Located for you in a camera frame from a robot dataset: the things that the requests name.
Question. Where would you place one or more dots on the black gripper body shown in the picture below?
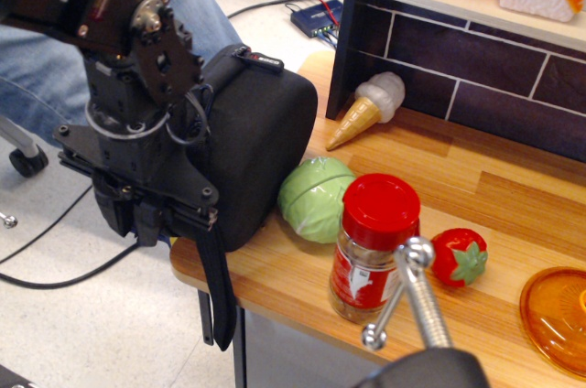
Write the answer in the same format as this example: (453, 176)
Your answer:
(152, 165)

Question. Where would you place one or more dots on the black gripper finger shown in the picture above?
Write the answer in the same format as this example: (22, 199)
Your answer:
(153, 223)

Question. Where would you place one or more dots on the black gripper finger with green tip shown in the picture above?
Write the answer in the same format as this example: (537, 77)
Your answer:
(114, 200)

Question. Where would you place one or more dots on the black zipper bag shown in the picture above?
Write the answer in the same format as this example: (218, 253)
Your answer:
(261, 118)

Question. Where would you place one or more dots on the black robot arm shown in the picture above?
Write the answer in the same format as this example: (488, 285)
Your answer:
(143, 119)

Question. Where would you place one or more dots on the office chair caster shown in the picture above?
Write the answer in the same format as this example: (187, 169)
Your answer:
(28, 166)

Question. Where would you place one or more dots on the small metal knob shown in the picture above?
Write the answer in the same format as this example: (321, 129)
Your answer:
(8, 221)

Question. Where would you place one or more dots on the black table leg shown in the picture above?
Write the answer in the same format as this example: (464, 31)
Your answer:
(205, 305)

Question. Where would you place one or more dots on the person leg blue jeans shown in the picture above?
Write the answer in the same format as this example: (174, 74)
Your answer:
(43, 81)

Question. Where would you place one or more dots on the green toy cabbage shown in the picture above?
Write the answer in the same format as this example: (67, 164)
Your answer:
(310, 198)

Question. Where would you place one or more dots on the red lid spice jar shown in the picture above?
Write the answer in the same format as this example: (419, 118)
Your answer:
(380, 212)

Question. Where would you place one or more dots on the toy ice cream cone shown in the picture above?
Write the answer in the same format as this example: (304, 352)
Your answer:
(375, 102)

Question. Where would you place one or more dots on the metal clamp screw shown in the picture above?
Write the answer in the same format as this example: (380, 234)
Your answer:
(412, 259)

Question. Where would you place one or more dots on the red toy strawberry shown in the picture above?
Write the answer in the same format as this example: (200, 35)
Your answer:
(460, 256)

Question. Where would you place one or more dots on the black clamp base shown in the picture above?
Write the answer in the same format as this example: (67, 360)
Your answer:
(434, 367)

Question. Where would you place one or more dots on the dark tiled shelf unit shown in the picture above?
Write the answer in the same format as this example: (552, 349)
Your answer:
(471, 62)

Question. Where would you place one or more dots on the orange glass lid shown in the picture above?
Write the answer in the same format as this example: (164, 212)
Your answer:
(552, 311)

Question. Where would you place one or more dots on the blue network switch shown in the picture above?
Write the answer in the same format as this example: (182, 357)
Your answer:
(318, 19)

